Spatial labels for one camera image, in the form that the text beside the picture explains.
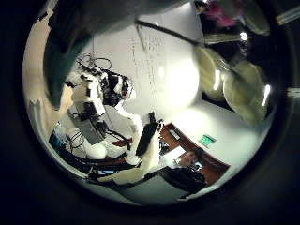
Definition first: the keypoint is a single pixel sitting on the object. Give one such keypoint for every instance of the flower bouquet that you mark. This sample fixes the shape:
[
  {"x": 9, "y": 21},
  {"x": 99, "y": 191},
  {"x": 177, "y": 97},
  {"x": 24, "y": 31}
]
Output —
[{"x": 59, "y": 75}]

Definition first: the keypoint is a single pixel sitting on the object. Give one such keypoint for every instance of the teal lit equipment rack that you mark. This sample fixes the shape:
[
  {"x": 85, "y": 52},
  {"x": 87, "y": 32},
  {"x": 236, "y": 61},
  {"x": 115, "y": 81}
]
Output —
[{"x": 56, "y": 142}]

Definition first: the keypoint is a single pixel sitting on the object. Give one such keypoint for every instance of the brown wooden desk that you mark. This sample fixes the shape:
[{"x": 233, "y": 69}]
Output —
[{"x": 187, "y": 145}]

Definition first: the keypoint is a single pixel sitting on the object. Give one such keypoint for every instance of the green exit sign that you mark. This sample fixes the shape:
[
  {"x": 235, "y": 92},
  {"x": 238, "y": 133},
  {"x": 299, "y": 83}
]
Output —
[{"x": 207, "y": 140}]

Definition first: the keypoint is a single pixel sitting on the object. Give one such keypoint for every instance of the person in black clothes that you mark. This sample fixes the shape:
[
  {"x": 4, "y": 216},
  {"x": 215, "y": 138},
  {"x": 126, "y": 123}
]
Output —
[{"x": 184, "y": 179}]

